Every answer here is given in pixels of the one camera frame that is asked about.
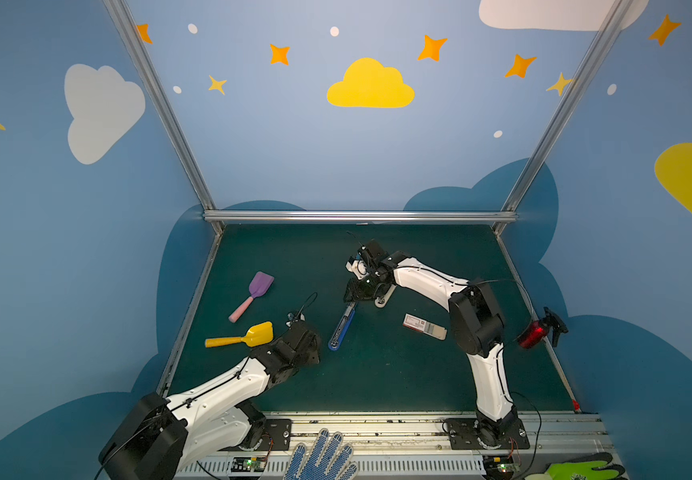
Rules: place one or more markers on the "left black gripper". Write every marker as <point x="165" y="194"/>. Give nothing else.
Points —
<point x="308" y="339"/>

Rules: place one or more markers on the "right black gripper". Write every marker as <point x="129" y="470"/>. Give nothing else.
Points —
<point x="367" y="289"/>

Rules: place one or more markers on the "blue black stapler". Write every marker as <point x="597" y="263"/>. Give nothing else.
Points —
<point x="342" y="327"/>

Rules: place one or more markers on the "beige black stapler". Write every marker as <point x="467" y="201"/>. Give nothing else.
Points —
<point x="384" y="296"/>

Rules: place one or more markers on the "red white staple box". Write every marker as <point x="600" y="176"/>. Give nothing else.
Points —
<point x="423" y="326"/>

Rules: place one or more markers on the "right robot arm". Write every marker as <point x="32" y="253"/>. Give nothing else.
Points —
<point x="476" y="322"/>

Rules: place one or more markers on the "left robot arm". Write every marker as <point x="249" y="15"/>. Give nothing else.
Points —
<point x="162" y="435"/>

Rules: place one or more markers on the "yellow spatula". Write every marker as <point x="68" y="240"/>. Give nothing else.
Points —
<point x="256" y="335"/>

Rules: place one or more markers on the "purple pink spatula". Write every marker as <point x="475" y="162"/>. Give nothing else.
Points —
<point x="258" y="287"/>

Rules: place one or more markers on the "blue dotted work glove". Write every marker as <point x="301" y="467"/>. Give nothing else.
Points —
<point x="330" y="458"/>

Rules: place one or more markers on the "left controller board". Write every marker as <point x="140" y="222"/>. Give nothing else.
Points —
<point x="249" y="465"/>

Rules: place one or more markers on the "controller board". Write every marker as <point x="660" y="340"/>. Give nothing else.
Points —
<point x="500" y="468"/>
<point x="249" y="465"/>

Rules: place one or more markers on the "right controller board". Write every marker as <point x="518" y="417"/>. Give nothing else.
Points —
<point x="500" y="468"/>

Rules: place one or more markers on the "green black work glove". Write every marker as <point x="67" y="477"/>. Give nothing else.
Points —
<point x="598" y="466"/>

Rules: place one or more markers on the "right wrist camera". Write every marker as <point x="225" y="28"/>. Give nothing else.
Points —
<point x="358" y="267"/>

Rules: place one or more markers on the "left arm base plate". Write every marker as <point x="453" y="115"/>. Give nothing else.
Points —
<point x="272" y="434"/>

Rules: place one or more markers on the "aluminium rear frame bar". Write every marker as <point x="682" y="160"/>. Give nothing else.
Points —
<point x="359" y="216"/>

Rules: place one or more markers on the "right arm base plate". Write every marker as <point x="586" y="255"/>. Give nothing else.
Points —
<point x="485" y="434"/>

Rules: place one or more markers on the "right aluminium frame post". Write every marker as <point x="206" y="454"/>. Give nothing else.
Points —
<point x="603" y="42"/>

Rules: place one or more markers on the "aluminium frame post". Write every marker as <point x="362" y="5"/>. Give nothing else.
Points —
<point x="603" y="42"/>
<point x="123" y="20"/>

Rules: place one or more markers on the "left aluminium frame post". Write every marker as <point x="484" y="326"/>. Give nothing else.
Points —
<point x="123" y="20"/>

